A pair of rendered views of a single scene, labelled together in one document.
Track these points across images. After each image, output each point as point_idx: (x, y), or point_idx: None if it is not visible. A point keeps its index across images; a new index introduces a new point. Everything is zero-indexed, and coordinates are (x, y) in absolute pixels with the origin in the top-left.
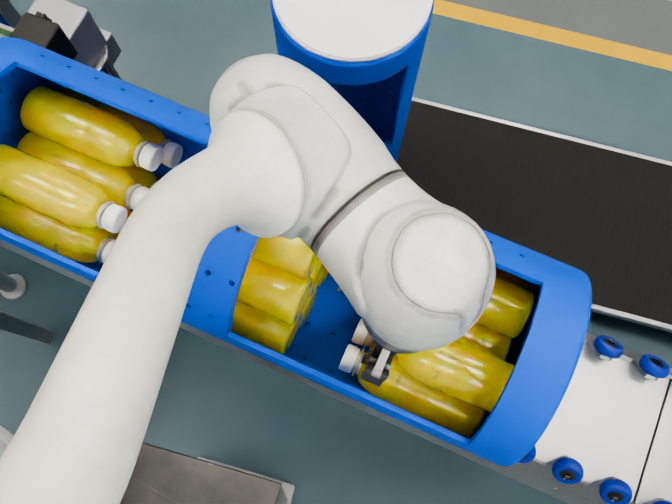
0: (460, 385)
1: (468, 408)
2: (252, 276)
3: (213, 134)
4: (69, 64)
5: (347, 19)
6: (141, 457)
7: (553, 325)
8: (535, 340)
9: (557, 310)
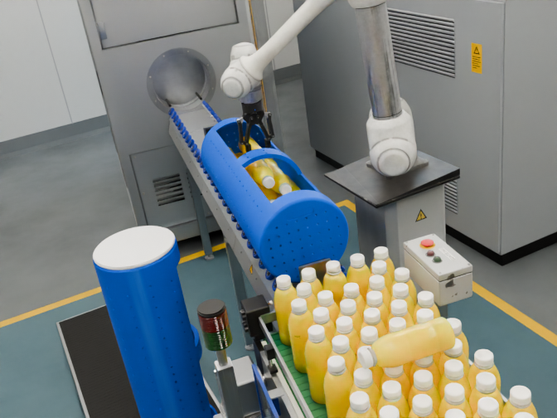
0: (256, 143)
1: None
2: (273, 167)
3: (249, 70)
4: (256, 209)
5: (151, 238)
6: (355, 188)
7: (225, 122)
8: (232, 121)
9: (220, 124)
